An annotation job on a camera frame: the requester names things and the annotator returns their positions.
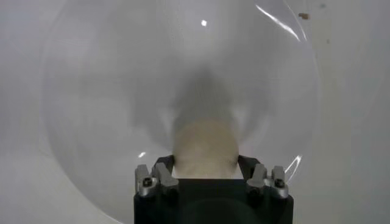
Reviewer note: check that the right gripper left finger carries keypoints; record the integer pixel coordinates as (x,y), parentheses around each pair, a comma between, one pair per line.
(164,179)

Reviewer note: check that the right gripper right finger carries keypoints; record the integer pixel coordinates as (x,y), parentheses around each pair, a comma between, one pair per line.
(259,179)

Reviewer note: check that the white steamed baozi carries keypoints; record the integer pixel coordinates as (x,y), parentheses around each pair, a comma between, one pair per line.
(205,149)

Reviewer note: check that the white round plate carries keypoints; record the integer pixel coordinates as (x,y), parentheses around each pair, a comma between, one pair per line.
(91,91)

